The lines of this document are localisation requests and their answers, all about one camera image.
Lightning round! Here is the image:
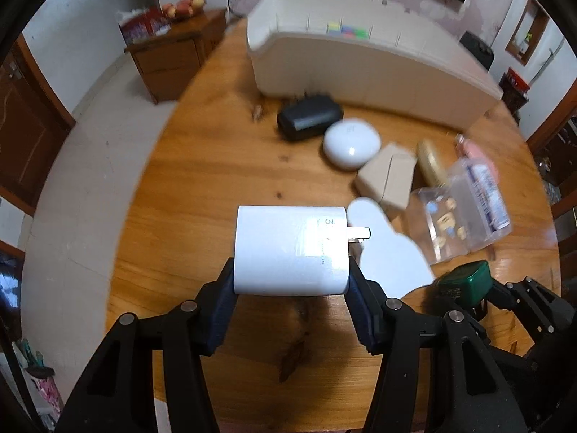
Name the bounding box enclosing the wooden cabinet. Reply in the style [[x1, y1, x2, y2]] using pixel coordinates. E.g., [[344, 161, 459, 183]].
[[124, 9, 228, 104]]

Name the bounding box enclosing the red printed box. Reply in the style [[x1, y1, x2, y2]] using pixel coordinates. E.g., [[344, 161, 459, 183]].
[[118, 6, 169, 46]]

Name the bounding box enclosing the white plastic storage bin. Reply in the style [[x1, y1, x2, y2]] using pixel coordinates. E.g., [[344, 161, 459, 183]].
[[246, 0, 505, 129]]

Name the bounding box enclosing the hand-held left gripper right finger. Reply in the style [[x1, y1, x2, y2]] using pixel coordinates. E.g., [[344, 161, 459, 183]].
[[345, 262, 528, 433]]

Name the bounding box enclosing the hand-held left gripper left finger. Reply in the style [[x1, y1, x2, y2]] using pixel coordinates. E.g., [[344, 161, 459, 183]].
[[54, 257, 237, 433]]

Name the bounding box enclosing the brown wooden door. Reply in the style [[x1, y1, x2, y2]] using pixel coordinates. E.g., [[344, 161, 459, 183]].
[[0, 36, 77, 217]]

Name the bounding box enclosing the wooden wall niche frame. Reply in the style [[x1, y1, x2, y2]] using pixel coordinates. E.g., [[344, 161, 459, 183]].
[[505, 0, 551, 66]]

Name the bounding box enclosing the black power adapter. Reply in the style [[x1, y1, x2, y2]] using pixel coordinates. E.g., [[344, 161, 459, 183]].
[[276, 92, 344, 143]]

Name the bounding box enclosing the pile of fruit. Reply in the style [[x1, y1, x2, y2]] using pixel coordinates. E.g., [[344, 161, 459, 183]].
[[161, 0, 207, 19]]

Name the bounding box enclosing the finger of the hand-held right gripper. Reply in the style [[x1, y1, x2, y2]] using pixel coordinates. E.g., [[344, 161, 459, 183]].
[[489, 276, 577, 357]]

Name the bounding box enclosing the pink bottle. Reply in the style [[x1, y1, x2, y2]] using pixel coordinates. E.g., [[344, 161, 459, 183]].
[[455, 133, 501, 185]]

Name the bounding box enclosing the floral cloth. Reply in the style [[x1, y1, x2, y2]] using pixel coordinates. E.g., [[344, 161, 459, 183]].
[[11, 338, 61, 425]]

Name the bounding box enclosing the white charger block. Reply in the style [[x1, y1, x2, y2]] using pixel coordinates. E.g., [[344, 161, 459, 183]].
[[232, 205, 373, 297]]

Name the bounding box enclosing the white flat plastic piece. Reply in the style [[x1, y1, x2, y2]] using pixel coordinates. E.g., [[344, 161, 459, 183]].
[[347, 197, 437, 299]]

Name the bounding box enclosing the green plug adapter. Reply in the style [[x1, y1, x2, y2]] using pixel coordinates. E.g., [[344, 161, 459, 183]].
[[435, 261, 493, 314]]

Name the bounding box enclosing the white round case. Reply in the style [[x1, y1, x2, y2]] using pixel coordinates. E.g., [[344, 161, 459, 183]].
[[322, 118, 384, 171]]

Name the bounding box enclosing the red patterned stand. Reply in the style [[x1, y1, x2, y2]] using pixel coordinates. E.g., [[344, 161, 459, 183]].
[[499, 67, 533, 113]]

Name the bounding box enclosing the gold cylindrical container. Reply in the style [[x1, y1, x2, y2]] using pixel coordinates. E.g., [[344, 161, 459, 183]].
[[415, 139, 449, 188]]

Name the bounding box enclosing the small beige cardboard box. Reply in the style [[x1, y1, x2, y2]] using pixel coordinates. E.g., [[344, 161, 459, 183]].
[[354, 142, 418, 213]]

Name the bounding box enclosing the clear plastic box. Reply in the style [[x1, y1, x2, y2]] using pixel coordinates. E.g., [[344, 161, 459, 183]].
[[403, 158, 515, 266]]

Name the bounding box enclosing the colourful puzzle cube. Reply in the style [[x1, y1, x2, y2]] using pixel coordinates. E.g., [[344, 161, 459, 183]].
[[325, 22, 368, 39]]

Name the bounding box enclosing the black appliance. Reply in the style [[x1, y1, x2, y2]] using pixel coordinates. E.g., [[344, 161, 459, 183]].
[[460, 31, 495, 72]]

